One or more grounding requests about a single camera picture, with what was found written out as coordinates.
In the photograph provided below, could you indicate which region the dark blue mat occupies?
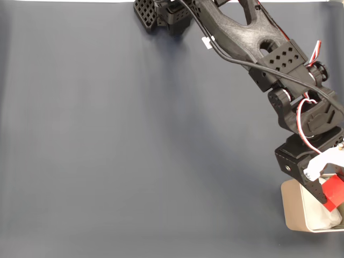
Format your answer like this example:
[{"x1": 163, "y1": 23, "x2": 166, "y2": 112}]
[{"x1": 0, "y1": 1, "x2": 344, "y2": 258}]

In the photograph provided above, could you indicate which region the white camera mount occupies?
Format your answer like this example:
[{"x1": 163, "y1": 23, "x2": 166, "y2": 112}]
[{"x1": 303, "y1": 144, "x2": 344, "y2": 181}]

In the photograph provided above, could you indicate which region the beige plastic box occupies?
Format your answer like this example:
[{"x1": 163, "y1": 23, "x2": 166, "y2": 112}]
[{"x1": 280, "y1": 173, "x2": 344, "y2": 232}]

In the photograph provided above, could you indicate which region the white crumpled paper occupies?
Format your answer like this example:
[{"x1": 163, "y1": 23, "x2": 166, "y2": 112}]
[{"x1": 302, "y1": 185, "x2": 343, "y2": 231}]

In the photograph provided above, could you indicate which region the white cable connector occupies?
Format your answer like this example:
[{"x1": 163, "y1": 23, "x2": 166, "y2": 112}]
[{"x1": 201, "y1": 35, "x2": 215, "y2": 49}]

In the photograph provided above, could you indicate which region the red cube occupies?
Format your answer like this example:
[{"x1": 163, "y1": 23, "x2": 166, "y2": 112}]
[{"x1": 321, "y1": 174, "x2": 344, "y2": 212}]

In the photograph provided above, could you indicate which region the black cable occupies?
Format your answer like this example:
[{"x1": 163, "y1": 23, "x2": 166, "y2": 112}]
[{"x1": 177, "y1": 0, "x2": 344, "y2": 115}]

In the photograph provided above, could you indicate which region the red white black servo wire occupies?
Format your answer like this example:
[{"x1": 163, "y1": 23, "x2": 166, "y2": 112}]
[
  {"x1": 296, "y1": 98, "x2": 323, "y2": 156},
  {"x1": 306, "y1": 40, "x2": 323, "y2": 68}
]

